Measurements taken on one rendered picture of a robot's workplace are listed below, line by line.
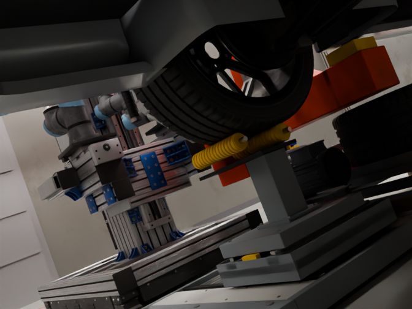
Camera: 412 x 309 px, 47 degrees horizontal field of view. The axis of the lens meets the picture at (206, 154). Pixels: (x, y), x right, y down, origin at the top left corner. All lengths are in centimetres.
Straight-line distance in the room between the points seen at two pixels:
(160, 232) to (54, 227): 300
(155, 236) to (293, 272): 128
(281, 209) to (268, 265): 21
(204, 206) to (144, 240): 380
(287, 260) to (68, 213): 432
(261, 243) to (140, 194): 99
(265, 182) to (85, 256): 410
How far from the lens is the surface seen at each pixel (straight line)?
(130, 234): 250
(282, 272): 138
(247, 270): 149
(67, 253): 543
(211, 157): 156
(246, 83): 190
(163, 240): 253
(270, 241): 139
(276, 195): 153
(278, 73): 172
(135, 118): 182
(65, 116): 232
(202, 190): 628
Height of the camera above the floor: 40
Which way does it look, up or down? 4 degrees up
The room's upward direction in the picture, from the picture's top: 21 degrees counter-clockwise
